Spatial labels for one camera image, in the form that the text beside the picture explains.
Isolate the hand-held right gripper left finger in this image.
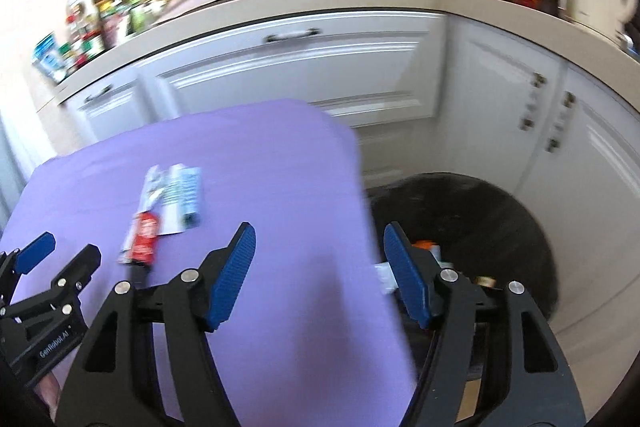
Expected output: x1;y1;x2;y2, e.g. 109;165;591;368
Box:
55;222;258;427

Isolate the bin with black liner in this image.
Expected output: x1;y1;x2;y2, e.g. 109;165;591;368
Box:
367;173;561;408

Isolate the purple tablecloth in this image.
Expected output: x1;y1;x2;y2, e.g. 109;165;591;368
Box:
0;99;416;427

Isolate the small white drawer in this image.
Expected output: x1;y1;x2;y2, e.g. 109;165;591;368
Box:
65;77;151;142

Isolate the blue white packet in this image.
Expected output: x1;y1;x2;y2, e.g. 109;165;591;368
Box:
32;34;68;82

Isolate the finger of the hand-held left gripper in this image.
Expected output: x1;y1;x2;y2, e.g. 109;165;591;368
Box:
4;244;102;324
0;232;56;303

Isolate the red snack wrapper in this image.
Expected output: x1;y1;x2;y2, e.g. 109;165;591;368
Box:
119;212;161;268

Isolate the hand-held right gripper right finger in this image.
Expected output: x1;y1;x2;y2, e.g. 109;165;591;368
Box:
382;222;587;427

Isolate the white cabinet door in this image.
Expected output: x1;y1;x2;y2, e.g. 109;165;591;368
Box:
520;72;640;333
440;19;566;188

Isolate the white wrapper piece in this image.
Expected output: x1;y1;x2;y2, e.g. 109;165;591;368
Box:
374;261;398;295

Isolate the spice rack with condiments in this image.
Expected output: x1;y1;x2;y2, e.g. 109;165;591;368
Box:
65;0;166;62

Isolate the wide white drawer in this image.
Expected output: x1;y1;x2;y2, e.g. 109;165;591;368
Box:
137;12;448;128

